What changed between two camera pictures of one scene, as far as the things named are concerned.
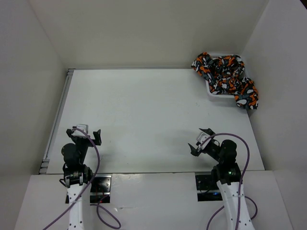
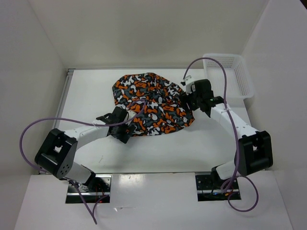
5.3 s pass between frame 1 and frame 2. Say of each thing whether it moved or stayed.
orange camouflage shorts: moved
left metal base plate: stayed
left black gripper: moved
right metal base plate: stayed
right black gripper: moved
